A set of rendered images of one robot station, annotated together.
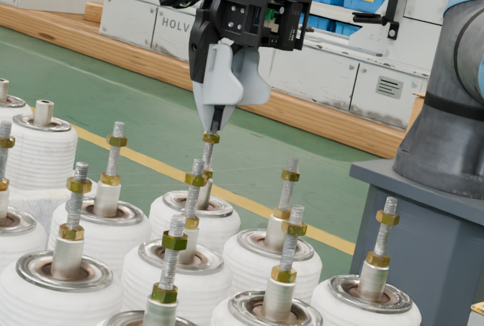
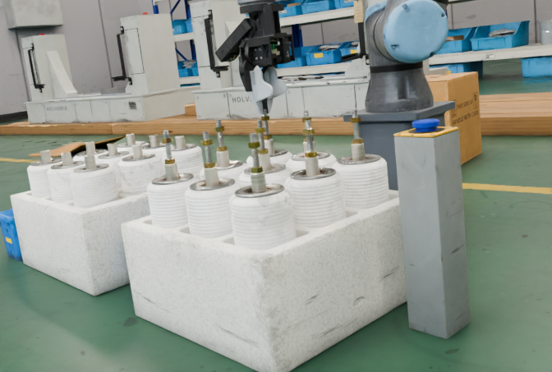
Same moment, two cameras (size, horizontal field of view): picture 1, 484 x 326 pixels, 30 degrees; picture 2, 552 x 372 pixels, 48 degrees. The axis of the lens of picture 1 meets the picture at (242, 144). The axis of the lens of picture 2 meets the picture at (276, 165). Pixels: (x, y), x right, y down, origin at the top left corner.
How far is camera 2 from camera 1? 34 cm
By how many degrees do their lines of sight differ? 4
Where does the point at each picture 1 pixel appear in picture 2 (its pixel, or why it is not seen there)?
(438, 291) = not seen: hidden behind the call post
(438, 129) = (380, 82)
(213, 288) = (283, 176)
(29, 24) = (155, 128)
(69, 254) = (212, 174)
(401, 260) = (383, 154)
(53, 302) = (211, 195)
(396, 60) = not seen: hidden behind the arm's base
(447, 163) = (389, 97)
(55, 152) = (192, 159)
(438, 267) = not seen: hidden behind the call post
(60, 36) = (175, 129)
